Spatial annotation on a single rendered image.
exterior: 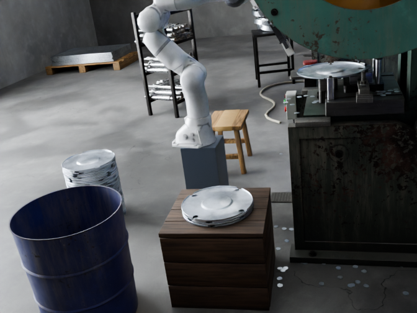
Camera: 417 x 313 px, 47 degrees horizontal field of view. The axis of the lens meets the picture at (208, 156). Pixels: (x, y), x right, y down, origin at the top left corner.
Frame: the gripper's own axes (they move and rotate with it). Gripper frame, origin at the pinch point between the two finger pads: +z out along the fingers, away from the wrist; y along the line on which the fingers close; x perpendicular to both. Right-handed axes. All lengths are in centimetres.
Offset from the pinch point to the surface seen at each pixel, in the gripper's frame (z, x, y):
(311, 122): 26.9, -1.8, 27.2
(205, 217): 33, -49, 59
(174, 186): 47, -110, -45
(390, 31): 5, 38, 47
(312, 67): 14.3, 4.2, -8.1
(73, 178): 4, -130, 7
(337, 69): 18.4, 14.5, 2.7
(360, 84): 24.6, 20.9, 17.2
